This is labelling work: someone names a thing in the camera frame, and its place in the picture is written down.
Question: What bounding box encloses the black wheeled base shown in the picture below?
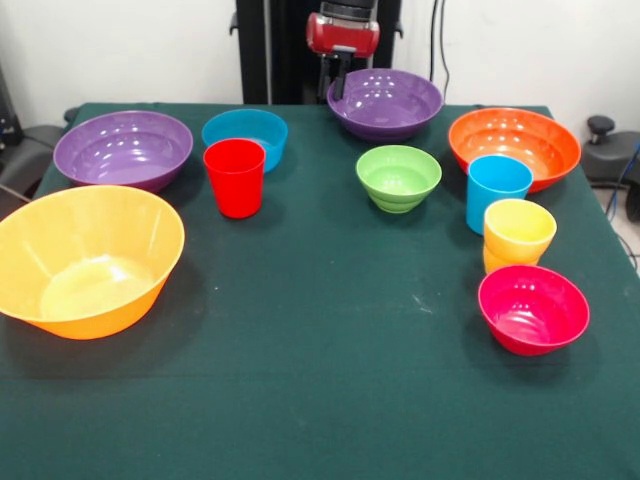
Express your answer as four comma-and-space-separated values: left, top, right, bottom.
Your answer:
0, 124, 69, 201
582, 115, 640, 224

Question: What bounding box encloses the green bowl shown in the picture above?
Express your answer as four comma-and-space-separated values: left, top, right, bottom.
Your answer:
355, 144, 443, 215

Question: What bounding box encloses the blue bowl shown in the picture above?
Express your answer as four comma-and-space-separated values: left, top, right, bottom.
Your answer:
201, 108, 289, 174

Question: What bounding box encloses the blue cup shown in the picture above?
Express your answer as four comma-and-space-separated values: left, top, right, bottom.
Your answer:
466, 154, 534, 236

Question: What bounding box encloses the yellow cup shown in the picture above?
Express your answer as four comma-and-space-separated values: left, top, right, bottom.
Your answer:
482, 243, 542, 275
483, 198, 558, 266

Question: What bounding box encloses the orange-red bowl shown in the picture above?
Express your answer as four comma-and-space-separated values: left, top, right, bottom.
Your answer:
447, 107, 582, 194

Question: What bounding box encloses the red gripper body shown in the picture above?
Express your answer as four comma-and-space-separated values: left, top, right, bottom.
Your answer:
305, 12, 380, 57

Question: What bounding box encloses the dark green tablecloth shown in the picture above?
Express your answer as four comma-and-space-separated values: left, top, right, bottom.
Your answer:
0, 102, 640, 480

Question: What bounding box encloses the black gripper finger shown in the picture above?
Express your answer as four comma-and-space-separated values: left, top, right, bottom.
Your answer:
333, 49, 351, 100
318, 54, 335, 104

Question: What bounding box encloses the blue cable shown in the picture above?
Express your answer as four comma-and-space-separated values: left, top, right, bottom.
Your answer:
604, 142, 640, 221

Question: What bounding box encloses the large yellow bowl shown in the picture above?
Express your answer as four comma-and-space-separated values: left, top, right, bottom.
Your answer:
0, 184, 186, 341

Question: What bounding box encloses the purple bowl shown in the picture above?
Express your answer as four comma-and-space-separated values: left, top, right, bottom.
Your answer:
326, 68, 445, 142
53, 110, 195, 194

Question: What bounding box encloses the red cup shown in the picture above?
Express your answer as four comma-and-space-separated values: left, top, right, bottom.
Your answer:
202, 138, 267, 220

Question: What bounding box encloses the pink bowl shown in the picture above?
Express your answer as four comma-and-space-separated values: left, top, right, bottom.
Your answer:
477, 264, 591, 357

